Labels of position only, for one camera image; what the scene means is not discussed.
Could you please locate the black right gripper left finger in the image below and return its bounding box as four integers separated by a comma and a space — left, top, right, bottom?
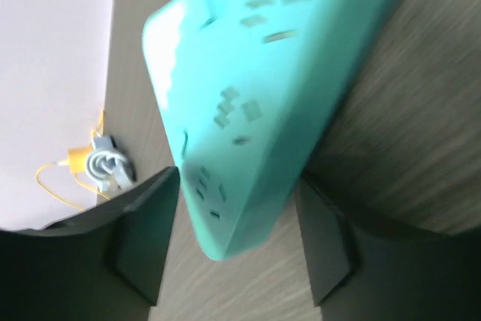
1, 166, 180, 320

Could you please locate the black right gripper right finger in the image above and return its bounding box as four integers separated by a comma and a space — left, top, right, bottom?
296, 173, 480, 320

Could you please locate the orange plug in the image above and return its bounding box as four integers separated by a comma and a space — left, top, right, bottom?
67, 145, 93, 174

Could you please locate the yellow charging cable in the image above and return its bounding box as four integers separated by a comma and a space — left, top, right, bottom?
35, 110, 113, 212

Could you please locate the teal triangular power socket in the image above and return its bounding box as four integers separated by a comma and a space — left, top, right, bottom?
142, 0, 396, 261

